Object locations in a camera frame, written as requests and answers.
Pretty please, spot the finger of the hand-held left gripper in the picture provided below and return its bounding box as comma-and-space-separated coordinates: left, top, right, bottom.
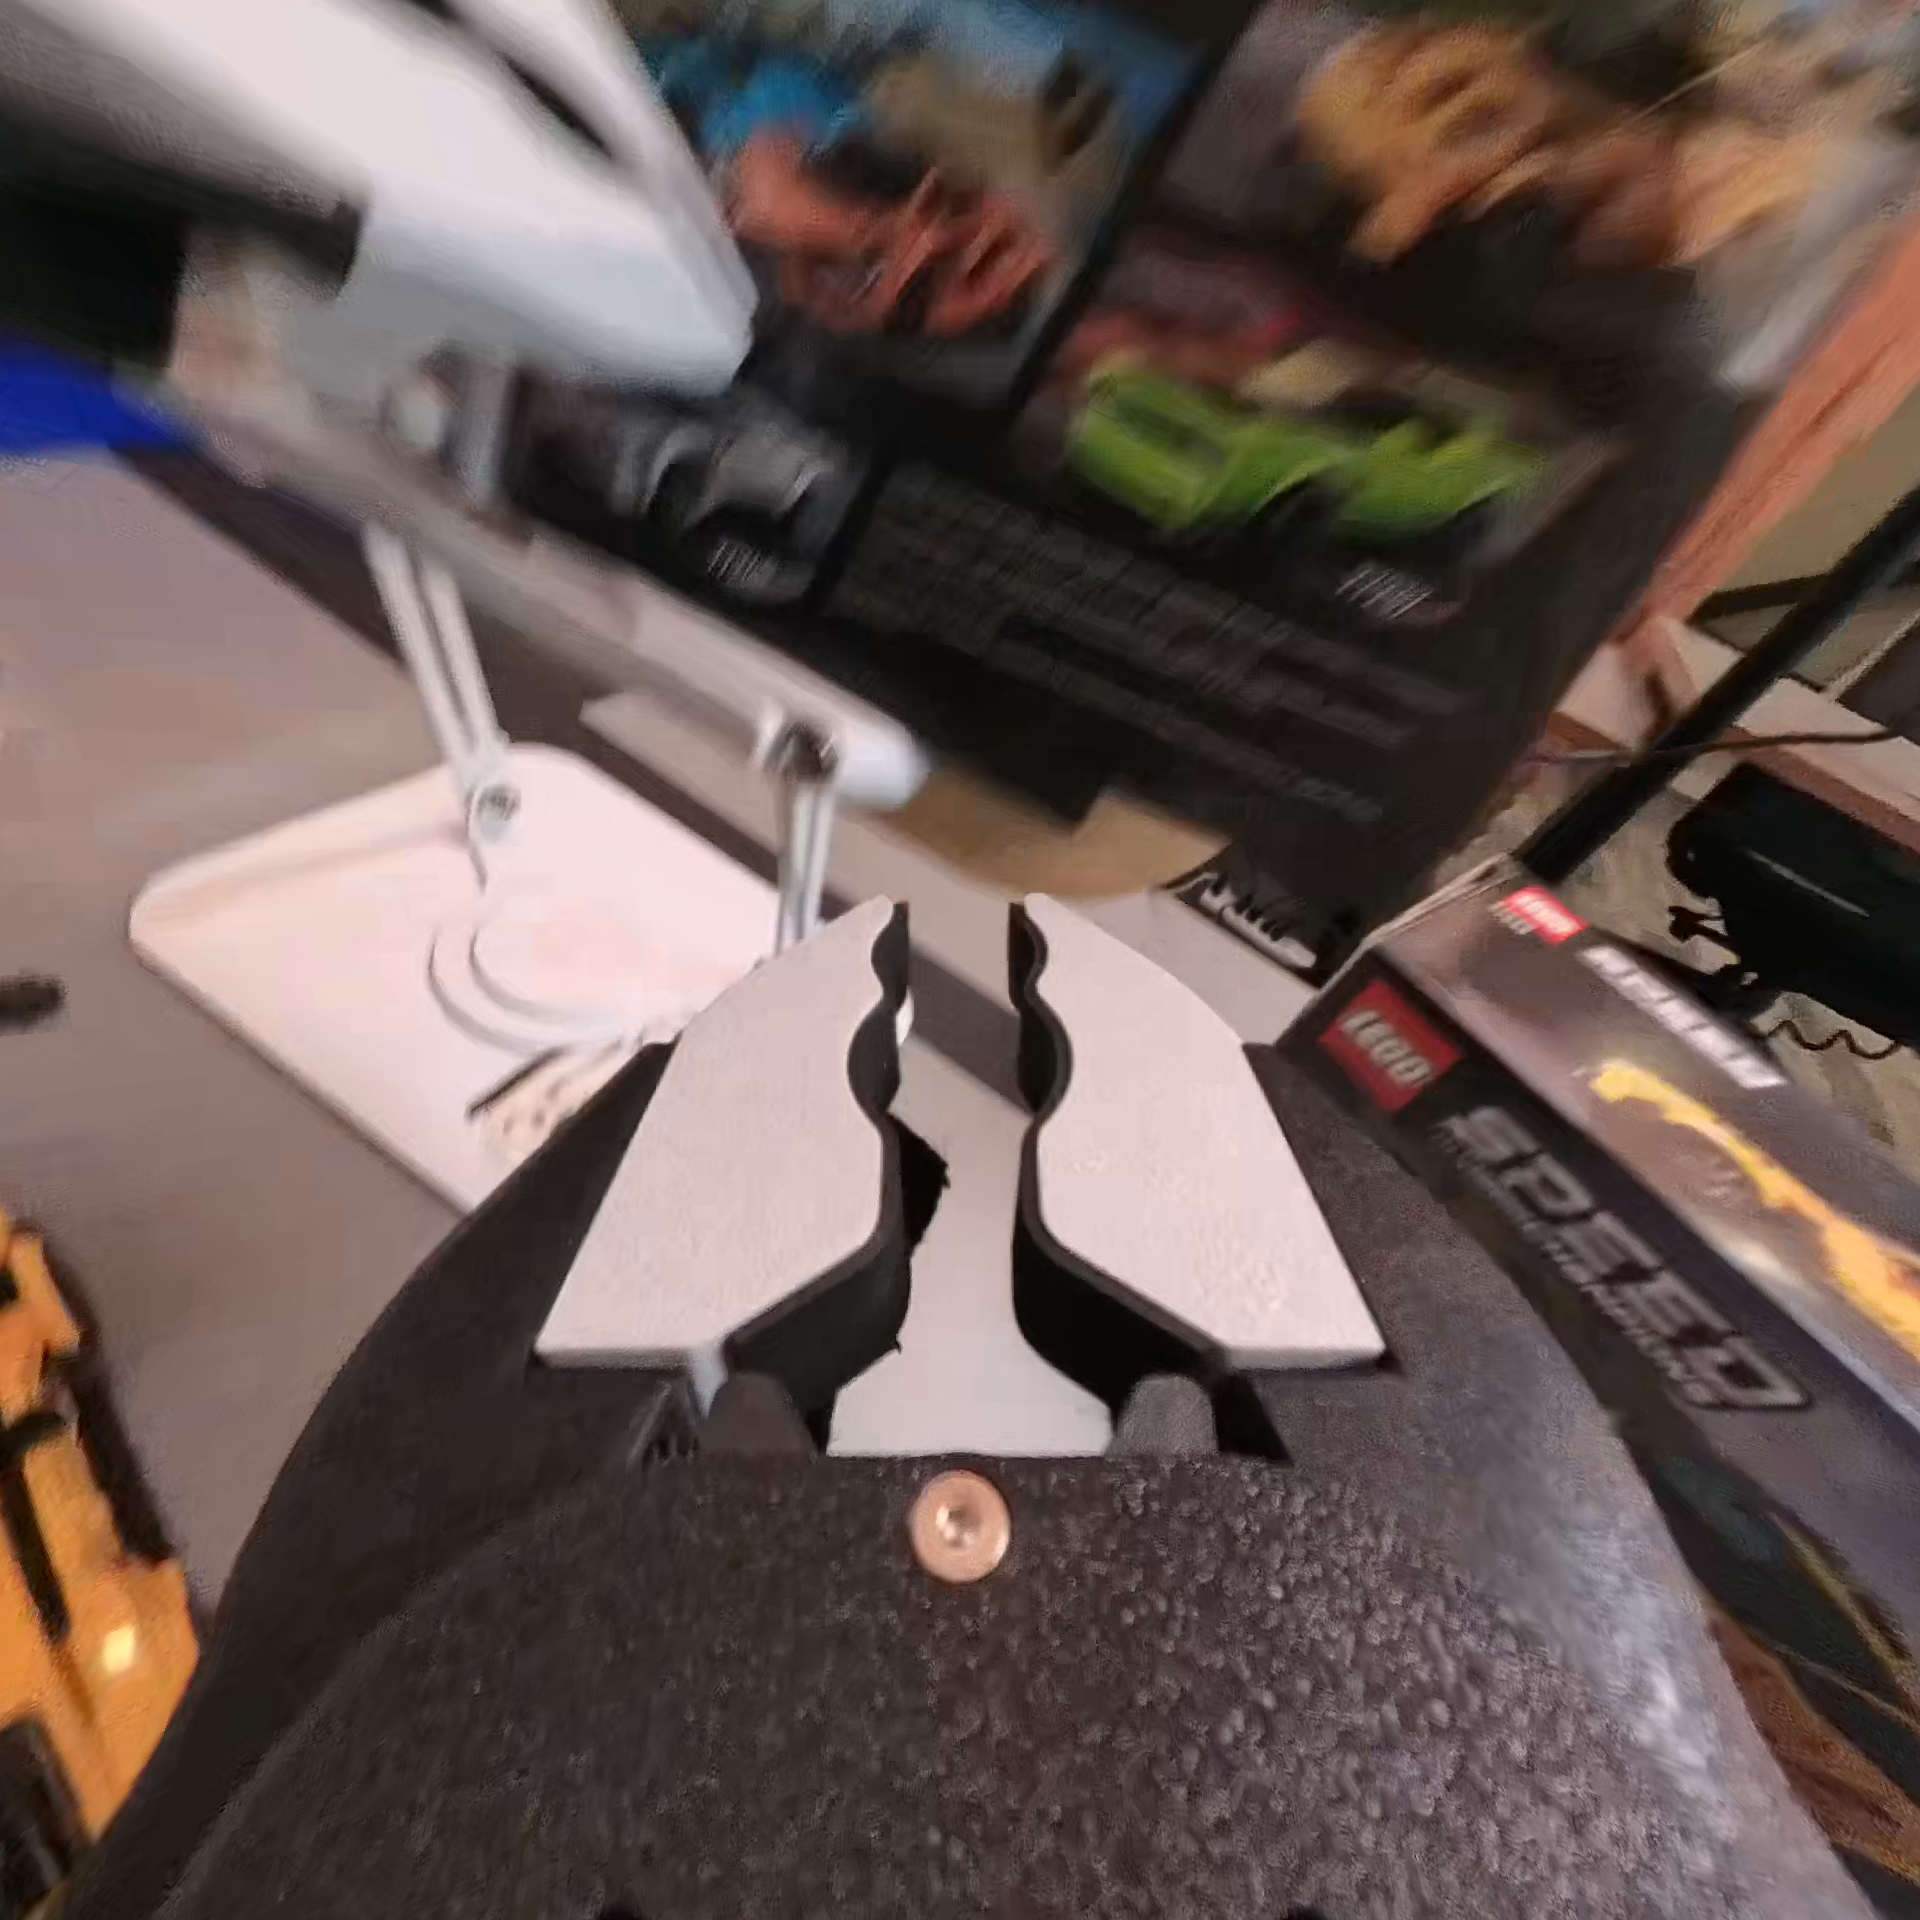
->
479, 0, 754, 328
28, 10, 754, 397

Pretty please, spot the lego set box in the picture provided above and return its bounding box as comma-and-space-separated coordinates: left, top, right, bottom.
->
1275, 855, 1920, 1920

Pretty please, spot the yellow and black lego car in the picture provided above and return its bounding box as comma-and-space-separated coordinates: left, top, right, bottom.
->
0, 1200, 204, 1920

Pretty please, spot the lego sticker sheet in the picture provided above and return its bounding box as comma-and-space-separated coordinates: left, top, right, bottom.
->
464, 1034, 636, 1160

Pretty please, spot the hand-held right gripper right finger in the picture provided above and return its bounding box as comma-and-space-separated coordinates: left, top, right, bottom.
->
1009, 895, 1390, 1373

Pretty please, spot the wooden support post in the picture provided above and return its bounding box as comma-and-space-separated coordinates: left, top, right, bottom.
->
1634, 224, 1920, 633

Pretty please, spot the black stand pole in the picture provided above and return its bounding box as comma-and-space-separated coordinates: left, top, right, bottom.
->
1516, 495, 1920, 886

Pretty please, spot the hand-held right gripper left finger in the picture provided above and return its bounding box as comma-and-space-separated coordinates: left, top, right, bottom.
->
536, 895, 922, 1376

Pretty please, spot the lego instruction booklet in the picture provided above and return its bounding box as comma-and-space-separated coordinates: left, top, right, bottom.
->
510, 0, 1818, 916

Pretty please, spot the white monitor stand base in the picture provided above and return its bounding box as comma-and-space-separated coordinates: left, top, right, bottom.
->
128, 750, 916, 1214

